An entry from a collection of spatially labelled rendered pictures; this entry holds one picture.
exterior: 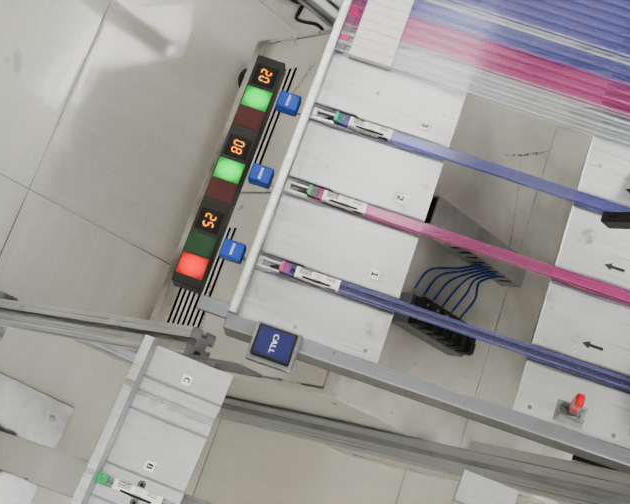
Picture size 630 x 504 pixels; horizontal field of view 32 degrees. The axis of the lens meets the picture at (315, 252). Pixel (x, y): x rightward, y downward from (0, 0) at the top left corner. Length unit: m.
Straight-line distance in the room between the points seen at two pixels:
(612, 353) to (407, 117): 0.41
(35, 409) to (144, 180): 0.49
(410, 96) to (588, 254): 0.32
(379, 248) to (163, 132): 0.87
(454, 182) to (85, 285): 0.73
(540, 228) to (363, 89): 0.64
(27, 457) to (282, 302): 0.63
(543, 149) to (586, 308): 0.64
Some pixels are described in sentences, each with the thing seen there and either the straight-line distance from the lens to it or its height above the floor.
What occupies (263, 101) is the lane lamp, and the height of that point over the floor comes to 0.67.
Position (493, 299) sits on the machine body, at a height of 0.62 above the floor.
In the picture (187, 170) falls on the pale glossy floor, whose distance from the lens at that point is 2.25.
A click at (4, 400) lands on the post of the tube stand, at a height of 0.01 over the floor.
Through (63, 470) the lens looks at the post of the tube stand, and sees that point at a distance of 1.78.
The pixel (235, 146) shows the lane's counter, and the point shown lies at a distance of 1.49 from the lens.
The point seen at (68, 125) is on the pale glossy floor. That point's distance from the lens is 2.11.
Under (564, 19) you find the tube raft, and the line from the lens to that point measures 1.59.
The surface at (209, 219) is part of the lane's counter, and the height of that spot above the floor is 0.66.
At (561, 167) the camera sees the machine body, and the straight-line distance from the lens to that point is 2.10.
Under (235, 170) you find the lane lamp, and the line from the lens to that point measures 1.48.
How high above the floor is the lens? 1.83
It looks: 48 degrees down
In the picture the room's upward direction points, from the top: 93 degrees clockwise
